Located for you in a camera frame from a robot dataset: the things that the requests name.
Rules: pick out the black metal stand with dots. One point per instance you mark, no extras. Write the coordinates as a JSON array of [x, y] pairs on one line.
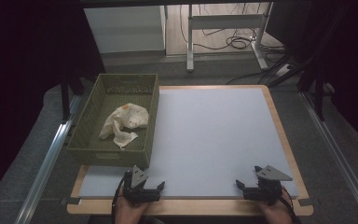
[[65, 96], [319, 93]]

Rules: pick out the person's left hand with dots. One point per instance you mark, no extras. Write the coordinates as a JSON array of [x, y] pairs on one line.
[[127, 213]]

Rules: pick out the green plastic basket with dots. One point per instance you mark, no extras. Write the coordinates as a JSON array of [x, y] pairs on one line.
[[112, 158]]

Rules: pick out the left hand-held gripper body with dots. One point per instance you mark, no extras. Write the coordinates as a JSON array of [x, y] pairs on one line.
[[140, 194]]

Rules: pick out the white cabinet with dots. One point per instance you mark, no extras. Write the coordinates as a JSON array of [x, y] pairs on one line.
[[124, 28]]

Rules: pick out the white power strip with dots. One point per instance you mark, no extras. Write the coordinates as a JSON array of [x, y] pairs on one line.
[[282, 71]]

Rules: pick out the person's right hand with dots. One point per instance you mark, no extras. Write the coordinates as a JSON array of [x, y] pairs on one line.
[[278, 214]]

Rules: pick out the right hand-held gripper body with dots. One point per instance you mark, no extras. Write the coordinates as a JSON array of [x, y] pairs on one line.
[[267, 191]]

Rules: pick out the aluminium rail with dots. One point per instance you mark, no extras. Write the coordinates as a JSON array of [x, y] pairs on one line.
[[338, 158], [46, 168]]

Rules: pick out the black curtain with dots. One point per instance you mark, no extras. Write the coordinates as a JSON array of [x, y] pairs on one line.
[[21, 62], [351, 62]]

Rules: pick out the white metal desk frame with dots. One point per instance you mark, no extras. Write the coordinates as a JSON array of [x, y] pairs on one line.
[[223, 21]]

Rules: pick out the grey tape piece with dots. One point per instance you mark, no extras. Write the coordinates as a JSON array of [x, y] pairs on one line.
[[73, 200], [306, 202]]

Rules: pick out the cream egg print cloth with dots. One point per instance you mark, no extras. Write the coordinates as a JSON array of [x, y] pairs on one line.
[[130, 116]]

